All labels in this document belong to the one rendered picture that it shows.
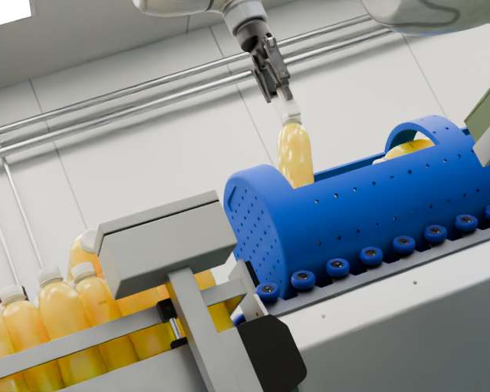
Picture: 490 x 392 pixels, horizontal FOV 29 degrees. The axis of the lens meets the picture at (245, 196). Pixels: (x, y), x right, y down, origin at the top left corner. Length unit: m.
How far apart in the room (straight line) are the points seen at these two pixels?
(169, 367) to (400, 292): 0.50
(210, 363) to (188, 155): 4.18
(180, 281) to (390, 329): 0.45
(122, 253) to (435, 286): 0.65
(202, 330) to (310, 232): 0.39
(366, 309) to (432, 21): 0.61
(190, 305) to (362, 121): 4.46
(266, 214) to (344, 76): 4.25
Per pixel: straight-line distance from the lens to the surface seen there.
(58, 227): 5.45
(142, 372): 1.55
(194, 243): 1.51
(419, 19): 1.40
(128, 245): 1.49
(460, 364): 1.87
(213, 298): 1.63
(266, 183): 1.83
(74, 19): 5.44
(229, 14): 2.14
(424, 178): 1.93
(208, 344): 1.49
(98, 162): 5.59
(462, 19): 1.43
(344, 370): 1.75
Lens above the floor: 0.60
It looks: 18 degrees up
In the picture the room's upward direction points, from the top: 24 degrees counter-clockwise
